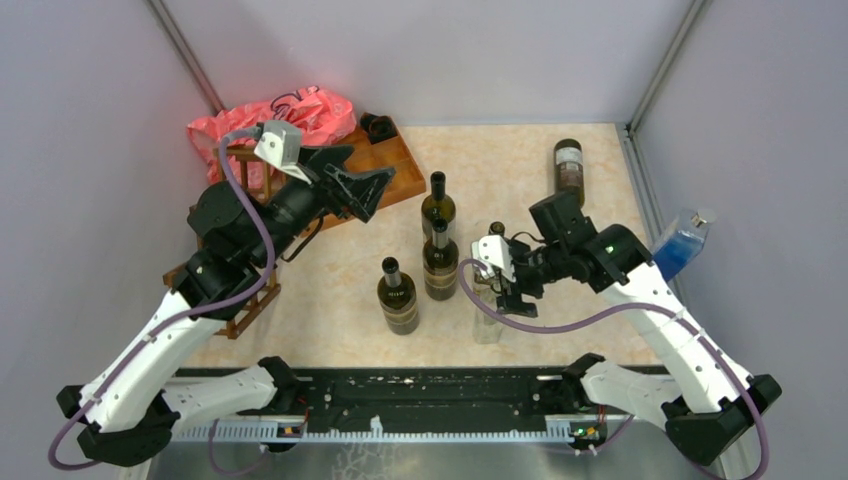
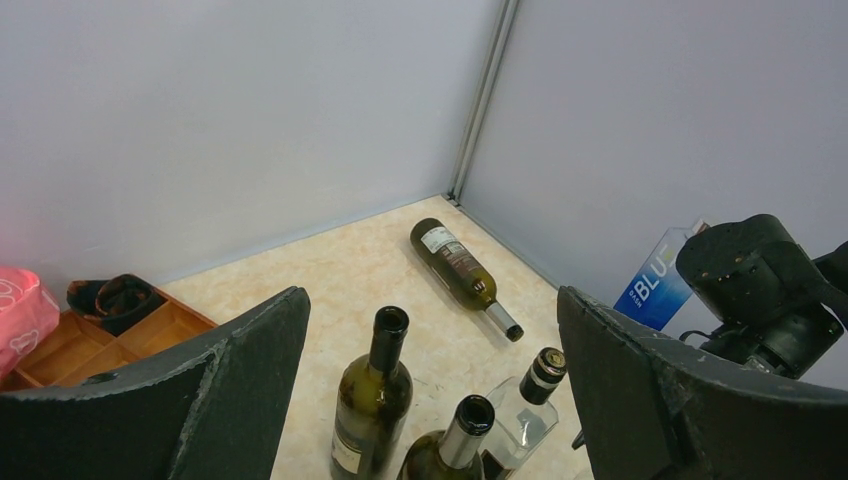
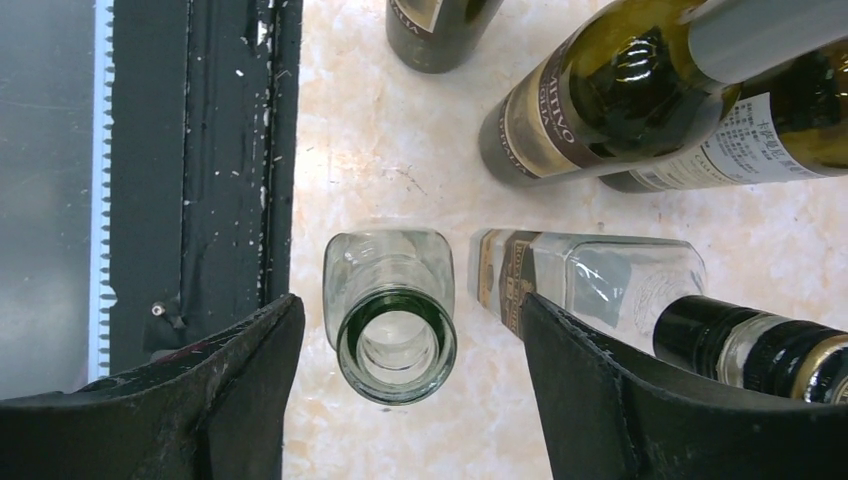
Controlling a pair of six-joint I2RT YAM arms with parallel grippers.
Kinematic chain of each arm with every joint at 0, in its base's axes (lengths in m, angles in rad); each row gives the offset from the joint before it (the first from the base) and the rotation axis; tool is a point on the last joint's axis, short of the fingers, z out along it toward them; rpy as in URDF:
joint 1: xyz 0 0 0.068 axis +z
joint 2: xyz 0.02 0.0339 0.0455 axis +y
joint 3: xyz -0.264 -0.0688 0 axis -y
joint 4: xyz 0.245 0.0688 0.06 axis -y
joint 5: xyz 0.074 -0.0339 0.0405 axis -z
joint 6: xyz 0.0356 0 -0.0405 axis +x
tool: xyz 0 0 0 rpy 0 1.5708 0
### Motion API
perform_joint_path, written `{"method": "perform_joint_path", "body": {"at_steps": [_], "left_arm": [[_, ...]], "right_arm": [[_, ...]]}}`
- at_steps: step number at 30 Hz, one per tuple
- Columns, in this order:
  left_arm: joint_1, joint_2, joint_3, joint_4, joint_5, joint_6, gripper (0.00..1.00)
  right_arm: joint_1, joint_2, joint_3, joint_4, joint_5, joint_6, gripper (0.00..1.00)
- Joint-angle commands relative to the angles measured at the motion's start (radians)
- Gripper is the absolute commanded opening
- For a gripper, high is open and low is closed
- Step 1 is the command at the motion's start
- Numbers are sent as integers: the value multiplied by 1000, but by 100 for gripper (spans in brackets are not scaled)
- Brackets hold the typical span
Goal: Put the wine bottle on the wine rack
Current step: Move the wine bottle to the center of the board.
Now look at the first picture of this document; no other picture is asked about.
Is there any white cable duct strip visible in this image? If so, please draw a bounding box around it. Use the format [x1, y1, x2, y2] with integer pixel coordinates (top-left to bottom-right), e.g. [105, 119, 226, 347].
[213, 418, 574, 444]

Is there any blue liquid square bottle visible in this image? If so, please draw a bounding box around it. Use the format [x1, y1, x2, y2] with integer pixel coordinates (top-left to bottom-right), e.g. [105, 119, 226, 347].
[651, 208, 717, 282]

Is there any dark wine bottle lying down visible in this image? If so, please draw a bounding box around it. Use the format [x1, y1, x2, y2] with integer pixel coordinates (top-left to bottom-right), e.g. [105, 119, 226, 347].
[553, 138, 585, 207]

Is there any green wine bottle silver neck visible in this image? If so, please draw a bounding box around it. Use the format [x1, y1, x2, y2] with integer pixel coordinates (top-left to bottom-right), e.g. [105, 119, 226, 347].
[377, 257, 420, 335]

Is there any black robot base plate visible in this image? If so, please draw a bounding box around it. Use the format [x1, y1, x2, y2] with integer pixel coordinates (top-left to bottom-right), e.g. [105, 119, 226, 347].
[257, 367, 598, 434]

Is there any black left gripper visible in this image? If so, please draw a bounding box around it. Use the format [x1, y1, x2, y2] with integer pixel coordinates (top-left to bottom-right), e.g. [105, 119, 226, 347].
[250, 144, 396, 267]

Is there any clear liquor bottle brown label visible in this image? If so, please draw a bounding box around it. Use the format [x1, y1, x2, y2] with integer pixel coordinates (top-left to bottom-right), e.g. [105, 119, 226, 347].
[472, 221, 509, 297]

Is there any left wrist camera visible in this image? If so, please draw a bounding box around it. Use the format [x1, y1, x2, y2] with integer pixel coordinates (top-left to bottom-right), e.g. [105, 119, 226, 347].
[254, 120, 303, 173]

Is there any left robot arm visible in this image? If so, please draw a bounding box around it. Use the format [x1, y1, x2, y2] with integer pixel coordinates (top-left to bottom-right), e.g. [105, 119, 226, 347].
[57, 140, 395, 467]

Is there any wooden compartment tray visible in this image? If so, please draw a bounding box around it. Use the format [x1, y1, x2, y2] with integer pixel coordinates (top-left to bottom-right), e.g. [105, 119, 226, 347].
[291, 113, 427, 233]

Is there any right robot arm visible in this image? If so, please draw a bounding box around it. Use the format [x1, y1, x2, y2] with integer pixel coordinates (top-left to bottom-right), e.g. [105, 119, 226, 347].
[473, 194, 782, 467]

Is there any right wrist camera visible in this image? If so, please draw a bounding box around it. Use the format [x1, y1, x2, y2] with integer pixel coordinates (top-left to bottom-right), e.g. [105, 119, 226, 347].
[471, 234, 516, 283]

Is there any green wine bottle black neck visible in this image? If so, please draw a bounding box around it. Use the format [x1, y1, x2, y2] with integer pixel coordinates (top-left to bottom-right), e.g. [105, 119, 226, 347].
[420, 171, 457, 241]

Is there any clear glass bottle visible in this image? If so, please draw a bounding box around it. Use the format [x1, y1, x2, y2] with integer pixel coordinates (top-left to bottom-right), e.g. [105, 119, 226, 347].
[472, 282, 504, 345]

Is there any rolled dark sock far corner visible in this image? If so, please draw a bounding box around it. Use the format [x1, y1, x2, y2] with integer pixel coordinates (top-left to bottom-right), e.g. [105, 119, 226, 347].
[359, 112, 398, 145]

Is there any pink plastic bag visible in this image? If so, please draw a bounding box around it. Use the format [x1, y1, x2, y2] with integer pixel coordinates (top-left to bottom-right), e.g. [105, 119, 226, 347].
[186, 85, 358, 188]

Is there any green wine bottle silver foil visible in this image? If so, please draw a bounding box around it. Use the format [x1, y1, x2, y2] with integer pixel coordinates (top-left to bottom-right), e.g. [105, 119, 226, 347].
[422, 217, 459, 301]

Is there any brown wooden wine rack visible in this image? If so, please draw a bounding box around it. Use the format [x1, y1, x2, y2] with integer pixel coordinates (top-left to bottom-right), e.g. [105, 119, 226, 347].
[162, 142, 296, 340]

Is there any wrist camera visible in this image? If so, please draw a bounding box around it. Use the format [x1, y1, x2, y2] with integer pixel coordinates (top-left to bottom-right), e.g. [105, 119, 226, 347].
[254, 120, 303, 173]
[471, 234, 516, 283]

